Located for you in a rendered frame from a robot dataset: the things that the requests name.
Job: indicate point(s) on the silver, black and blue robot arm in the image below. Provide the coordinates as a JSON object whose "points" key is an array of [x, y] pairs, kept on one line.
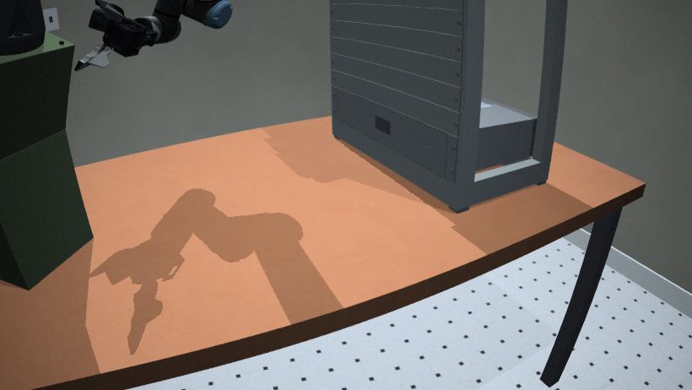
{"points": [[22, 25]]}

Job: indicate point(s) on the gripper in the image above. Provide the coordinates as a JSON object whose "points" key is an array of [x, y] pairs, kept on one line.
{"points": [[123, 39]]}

